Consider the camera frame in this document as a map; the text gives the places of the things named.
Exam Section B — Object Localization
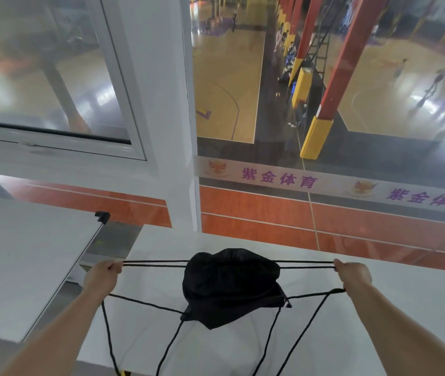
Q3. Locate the large yellow pillar pad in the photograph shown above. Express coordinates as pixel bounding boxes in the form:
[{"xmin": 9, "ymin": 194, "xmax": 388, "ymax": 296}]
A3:
[{"xmin": 300, "ymin": 115, "xmax": 334, "ymax": 160}]

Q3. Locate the white window frame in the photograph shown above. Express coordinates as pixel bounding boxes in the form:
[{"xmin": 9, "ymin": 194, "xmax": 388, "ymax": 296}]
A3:
[{"xmin": 0, "ymin": 0, "xmax": 147, "ymax": 161}]

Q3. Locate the thick red steel pillar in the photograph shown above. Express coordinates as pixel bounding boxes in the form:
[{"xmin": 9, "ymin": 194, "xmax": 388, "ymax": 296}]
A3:
[{"xmin": 316, "ymin": 0, "xmax": 390, "ymax": 121}]

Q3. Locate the black ladder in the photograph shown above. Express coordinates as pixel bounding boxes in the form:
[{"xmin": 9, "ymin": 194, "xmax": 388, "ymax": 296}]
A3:
[{"xmin": 308, "ymin": 17, "xmax": 334, "ymax": 77}]

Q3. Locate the white banner strip purple print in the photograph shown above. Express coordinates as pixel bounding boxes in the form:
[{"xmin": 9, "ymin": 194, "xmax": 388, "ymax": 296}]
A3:
[{"xmin": 194, "ymin": 155, "xmax": 445, "ymax": 211}]

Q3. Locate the small yellow pillar pad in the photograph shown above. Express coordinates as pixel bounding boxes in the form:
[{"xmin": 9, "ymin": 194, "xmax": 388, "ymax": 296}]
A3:
[{"xmin": 291, "ymin": 67, "xmax": 314, "ymax": 109}]

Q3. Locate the thin red steel pillar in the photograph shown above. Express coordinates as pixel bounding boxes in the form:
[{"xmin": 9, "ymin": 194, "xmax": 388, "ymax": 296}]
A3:
[{"xmin": 296, "ymin": 0, "xmax": 326, "ymax": 62}]

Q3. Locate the person's left forearm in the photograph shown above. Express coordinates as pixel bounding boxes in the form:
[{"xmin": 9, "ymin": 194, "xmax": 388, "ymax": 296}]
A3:
[{"xmin": 0, "ymin": 285, "xmax": 105, "ymax": 376}]

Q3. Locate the black drawstring bag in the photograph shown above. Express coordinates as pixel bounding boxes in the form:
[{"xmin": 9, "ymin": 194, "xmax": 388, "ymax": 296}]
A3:
[{"xmin": 101, "ymin": 248, "xmax": 346, "ymax": 376}]

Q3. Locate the person's left hand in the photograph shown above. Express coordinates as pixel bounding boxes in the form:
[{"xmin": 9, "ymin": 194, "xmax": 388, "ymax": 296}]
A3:
[{"xmin": 83, "ymin": 261, "xmax": 124, "ymax": 297}]

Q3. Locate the person's right hand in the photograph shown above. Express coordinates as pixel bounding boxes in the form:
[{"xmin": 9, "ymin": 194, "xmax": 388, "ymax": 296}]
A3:
[{"xmin": 333, "ymin": 258, "xmax": 373, "ymax": 298}]

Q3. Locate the person's right forearm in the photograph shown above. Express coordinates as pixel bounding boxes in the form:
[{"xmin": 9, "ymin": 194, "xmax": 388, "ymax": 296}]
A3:
[{"xmin": 346, "ymin": 283, "xmax": 445, "ymax": 376}]

